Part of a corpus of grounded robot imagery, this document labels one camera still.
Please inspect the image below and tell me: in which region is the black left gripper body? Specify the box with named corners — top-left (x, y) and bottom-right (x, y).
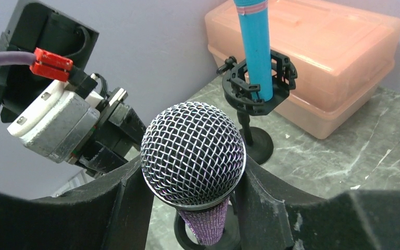
top-left (70, 87), bottom-right (146, 177)

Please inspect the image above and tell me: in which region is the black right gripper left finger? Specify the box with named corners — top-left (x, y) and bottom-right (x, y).
top-left (0, 158), bottom-right (154, 249)

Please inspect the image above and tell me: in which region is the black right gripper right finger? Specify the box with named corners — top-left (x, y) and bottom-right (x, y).
top-left (235, 157), bottom-right (400, 249)

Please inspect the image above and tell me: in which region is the purple glitter microphone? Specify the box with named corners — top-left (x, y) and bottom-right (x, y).
top-left (140, 102), bottom-right (246, 246)

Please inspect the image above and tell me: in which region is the shock mount desk stand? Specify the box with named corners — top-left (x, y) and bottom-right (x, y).
top-left (217, 50), bottom-right (297, 165)

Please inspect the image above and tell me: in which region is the blue toy microphone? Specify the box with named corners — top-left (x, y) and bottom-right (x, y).
top-left (234, 0), bottom-right (273, 101)

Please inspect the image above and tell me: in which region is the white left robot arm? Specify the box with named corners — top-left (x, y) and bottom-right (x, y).
top-left (0, 1), bottom-right (145, 177)

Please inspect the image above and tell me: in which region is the orange plastic storage box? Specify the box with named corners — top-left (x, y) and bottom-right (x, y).
top-left (205, 1), bottom-right (400, 139)

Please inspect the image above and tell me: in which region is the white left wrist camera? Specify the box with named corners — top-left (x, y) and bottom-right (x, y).
top-left (7, 48), bottom-right (105, 163)

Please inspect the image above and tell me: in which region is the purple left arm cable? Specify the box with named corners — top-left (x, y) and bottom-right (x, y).
top-left (0, 51), bottom-right (37, 71)

